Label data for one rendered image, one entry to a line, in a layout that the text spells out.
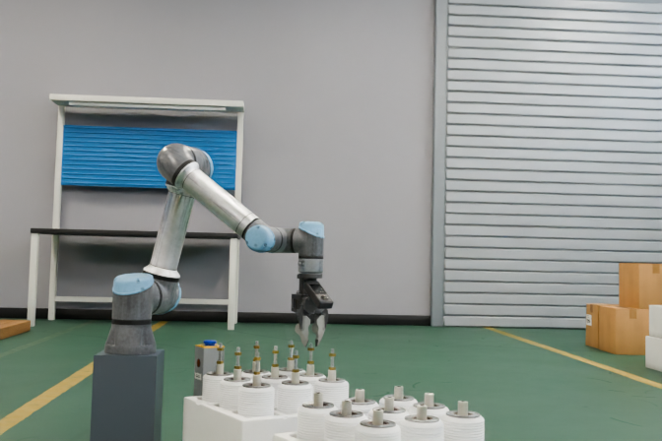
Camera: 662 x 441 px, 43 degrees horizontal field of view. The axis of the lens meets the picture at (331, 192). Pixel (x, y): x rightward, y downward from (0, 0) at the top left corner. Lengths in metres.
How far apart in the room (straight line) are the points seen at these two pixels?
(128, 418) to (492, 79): 5.77
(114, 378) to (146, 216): 5.03
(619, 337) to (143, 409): 3.92
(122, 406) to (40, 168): 5.32
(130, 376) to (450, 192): 5.31
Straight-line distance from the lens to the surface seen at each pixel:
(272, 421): 2.24
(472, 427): 1.93
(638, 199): 8.04
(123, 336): 2.54
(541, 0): 8.05
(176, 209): 2.64
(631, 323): 5.88
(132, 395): 2.53
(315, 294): 2.42
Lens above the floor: 0.60
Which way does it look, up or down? 4 degrees up
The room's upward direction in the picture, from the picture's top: 1 degrees clockwise
